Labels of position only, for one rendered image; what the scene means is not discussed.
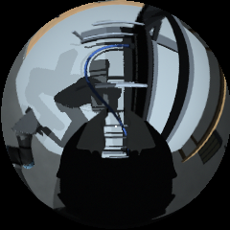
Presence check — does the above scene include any blue cable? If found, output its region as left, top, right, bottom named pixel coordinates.
left=84, top=44, right=127, bottom=135

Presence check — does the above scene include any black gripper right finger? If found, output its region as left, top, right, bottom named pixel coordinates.
left=124, top=107, right=177, bottom=179

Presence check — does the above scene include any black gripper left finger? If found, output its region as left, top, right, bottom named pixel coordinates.
left=57, top=108, right=108, bottom=178

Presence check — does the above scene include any black network patch panel rack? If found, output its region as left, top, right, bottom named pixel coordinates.
left=72, top=4, right=195, bottom=144

